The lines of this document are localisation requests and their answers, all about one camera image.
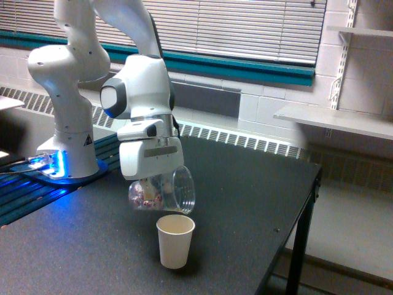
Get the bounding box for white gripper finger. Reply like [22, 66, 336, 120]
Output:
[142, 178, 157, 200]
[161, 173, 173, 194]

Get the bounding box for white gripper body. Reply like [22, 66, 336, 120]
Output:
[117, 119, 184, 180]

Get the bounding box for clear plastic cup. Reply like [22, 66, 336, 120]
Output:
[128, 166, 196, 214]

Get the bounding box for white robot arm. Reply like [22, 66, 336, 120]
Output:
[28, 1, 184, 183]

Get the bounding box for pink candies in cup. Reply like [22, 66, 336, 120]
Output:
[128, 179, 163, 210]

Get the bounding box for white paper cup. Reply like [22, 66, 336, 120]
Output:
[156, 214, 195, 269]

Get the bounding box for baseboard radiator heater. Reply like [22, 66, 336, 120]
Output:
[1, 85, 310, 160]

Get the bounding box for teal window sill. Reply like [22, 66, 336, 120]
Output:
[1, 30, 315, 87]

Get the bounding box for window blinds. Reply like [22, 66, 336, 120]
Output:
[1, 1, 327, 66]

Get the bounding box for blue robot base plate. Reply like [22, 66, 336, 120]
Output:
[21, 159, 108, 187]

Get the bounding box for black cables at base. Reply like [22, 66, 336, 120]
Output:
[0, 157, 34, 176]

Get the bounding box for black table leg frame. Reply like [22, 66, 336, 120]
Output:
[286, 169, 322, 294]

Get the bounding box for white shelf bracket rail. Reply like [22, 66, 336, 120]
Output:
[327, 0, 357, 110]

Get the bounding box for lower white wall shelf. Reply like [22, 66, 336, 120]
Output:
[273, 104, 392, 140]

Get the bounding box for white wall shelf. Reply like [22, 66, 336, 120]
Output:
[273, 104, 392, 140]
[327, 26, 393, 39]

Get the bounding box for upper white wall shelf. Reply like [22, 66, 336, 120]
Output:
[327, 26, 393, 39]

